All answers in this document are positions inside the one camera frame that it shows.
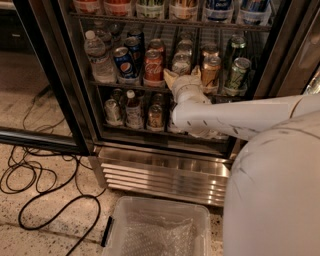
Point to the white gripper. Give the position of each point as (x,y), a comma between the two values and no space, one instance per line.
(184,84)

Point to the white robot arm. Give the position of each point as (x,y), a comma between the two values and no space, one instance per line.
(272,201)

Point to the front Coca-Cola can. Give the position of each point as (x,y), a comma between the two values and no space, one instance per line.
(153,69)

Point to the coca-cola can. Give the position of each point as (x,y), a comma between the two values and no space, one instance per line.
(153,69)
(159,45)

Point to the front gold can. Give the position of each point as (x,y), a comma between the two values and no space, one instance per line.
(210,69)

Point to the rear gold can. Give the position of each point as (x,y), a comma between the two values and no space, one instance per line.
(209,49)

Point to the rear Coca-Cola can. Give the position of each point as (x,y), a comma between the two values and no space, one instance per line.
(159,45)

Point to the gold can bottom shelf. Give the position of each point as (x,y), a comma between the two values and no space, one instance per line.
(155,120)

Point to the front green can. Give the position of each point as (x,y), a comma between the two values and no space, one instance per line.
(237,76)

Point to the green can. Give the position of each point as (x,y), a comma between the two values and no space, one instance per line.
(237,76)
(235,48)

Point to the pepsi can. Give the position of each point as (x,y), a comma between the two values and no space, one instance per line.
(136,50)
(126,70)

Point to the front Pepsi can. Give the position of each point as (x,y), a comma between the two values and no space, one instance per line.
(126,70)

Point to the rear green can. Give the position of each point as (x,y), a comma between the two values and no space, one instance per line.
(235,48)

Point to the stainless steel glass-door fridge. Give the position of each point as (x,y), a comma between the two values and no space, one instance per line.
(179,166)

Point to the clear water bottle middle shelf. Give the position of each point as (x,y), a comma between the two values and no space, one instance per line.
(99,58)

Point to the silver can bottom shelf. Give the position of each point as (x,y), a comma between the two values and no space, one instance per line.
(113,113)

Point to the open fridge door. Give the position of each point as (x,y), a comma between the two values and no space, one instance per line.
(41,104)

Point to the brown tea bottle left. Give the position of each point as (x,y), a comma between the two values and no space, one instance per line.
(133,111)

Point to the clear plastic bin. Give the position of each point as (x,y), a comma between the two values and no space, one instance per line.
(116,226)

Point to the bubble wrap sheet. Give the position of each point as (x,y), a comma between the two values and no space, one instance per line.
(152,235)

